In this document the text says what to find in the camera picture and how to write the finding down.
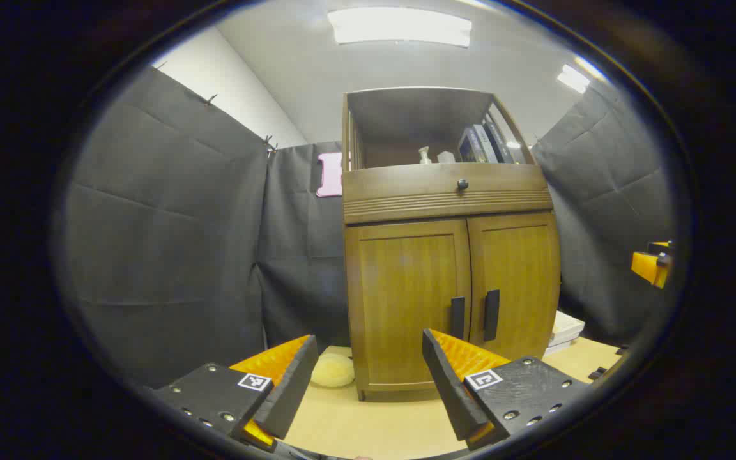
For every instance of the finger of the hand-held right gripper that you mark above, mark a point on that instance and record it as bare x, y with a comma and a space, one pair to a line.
649, 267

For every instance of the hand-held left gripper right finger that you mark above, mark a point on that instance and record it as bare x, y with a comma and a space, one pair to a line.
448, 390

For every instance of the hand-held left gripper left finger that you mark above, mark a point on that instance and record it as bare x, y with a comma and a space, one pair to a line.
294, 390

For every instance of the wooden double-door shoe cabinet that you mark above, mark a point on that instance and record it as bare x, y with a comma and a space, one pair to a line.
351, 306

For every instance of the wooden cabinet drawer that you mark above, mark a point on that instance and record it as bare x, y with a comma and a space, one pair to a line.
406, 191

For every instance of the pale yellow round sponge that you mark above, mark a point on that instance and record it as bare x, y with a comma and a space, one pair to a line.
333, 372

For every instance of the thick cream book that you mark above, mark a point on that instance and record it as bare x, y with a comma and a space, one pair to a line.
567, 326

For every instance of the flat white book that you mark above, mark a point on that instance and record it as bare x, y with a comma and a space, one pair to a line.
558, 347

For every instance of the small ceiling light panel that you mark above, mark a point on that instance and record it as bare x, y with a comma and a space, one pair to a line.
574, 78

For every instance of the grey upright book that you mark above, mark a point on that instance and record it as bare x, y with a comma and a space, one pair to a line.
484, 144

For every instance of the black backdrop cloth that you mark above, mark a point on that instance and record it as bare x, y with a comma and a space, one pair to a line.
170, 223

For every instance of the small white box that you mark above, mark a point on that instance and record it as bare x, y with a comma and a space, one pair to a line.
446, 157

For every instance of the small pump bottle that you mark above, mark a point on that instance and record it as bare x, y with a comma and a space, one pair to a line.
425, 156

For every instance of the large ceiling light panel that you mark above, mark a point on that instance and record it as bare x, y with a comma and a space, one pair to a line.
400, 27

